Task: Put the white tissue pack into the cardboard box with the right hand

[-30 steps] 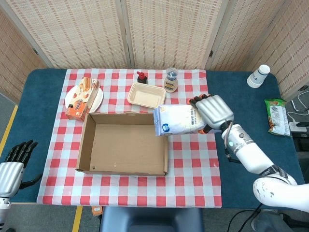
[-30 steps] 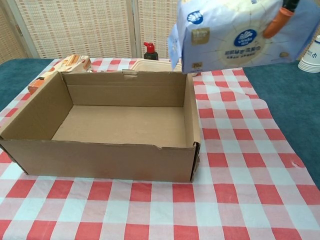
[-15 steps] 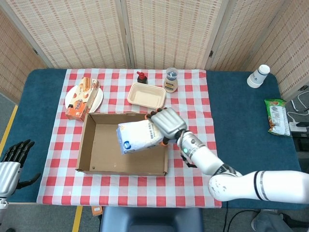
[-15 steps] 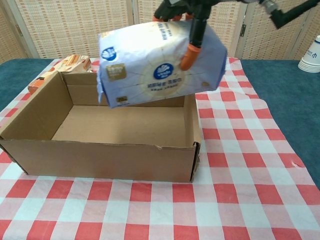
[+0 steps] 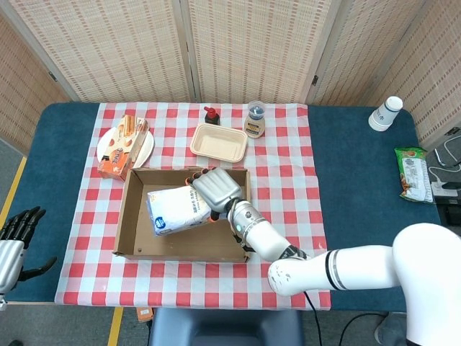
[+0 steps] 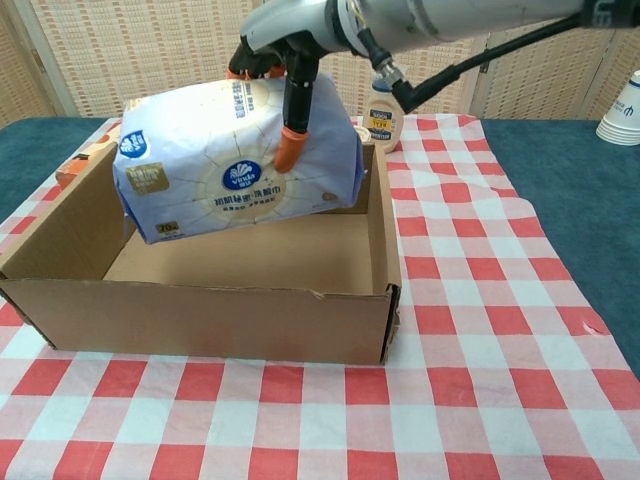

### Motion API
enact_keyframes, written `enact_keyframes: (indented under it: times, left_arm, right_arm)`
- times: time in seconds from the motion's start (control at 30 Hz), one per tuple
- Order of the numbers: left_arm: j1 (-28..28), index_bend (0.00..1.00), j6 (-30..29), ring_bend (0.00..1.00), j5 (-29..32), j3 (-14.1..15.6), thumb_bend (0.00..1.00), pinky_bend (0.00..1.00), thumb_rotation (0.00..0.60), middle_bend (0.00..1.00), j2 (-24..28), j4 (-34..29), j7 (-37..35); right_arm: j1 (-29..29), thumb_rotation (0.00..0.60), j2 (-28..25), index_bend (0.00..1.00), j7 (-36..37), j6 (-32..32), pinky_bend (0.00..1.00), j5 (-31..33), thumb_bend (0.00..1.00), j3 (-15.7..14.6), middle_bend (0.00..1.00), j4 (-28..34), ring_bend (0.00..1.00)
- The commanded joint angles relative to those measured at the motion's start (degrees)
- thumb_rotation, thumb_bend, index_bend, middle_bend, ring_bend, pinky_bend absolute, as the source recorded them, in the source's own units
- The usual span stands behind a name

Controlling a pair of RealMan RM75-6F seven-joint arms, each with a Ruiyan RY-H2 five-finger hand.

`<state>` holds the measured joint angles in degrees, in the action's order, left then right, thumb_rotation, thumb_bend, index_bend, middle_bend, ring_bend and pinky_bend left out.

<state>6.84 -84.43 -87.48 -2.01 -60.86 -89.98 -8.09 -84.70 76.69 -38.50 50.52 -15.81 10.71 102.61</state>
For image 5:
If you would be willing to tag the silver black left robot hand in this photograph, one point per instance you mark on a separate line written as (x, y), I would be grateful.
(11, 259)

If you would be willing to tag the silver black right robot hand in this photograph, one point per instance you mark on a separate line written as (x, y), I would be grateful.
(216, 189)

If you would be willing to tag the pale blue tissue pack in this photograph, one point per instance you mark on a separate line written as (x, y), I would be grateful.
(173, 212)

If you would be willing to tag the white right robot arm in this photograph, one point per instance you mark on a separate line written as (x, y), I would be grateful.
(360, 266)

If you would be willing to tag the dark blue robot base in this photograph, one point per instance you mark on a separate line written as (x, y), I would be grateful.
(227, 328)

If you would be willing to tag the brown open cardboard box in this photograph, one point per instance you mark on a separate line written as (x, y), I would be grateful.
(187, 245)

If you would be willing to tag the orange biscuit box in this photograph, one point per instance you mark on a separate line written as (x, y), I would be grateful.
(122, 151)

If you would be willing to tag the small orange box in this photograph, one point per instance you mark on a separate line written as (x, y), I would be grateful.
(144, 314)

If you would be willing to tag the beige plastic food container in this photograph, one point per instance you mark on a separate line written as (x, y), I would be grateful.
(218, 144)

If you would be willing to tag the dark sauce bottle red cap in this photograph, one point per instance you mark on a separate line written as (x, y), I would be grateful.
(211, 117)

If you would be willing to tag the cream mayonnaise squeeze bottle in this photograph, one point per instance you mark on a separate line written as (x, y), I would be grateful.
(255, 126)

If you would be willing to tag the white round plate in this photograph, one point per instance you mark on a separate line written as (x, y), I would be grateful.
(147, 149)

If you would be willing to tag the red white checkered tablecloth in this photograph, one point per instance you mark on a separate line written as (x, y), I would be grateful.
(180, 288)

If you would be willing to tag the blue table cover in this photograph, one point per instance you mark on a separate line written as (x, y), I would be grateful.
(360, 162)

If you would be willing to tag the woven bamboo folding screen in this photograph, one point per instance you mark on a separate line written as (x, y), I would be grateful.
(126, 47)

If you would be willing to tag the white paper cup stack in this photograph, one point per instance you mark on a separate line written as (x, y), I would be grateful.
(383, 115)

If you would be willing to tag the green snack bag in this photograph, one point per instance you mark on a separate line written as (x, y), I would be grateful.
(414, 173)

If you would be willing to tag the grey shoe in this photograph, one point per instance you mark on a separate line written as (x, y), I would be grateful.
(390, 326)

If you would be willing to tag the white power strip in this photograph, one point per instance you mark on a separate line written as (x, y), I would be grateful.
(439, 189)

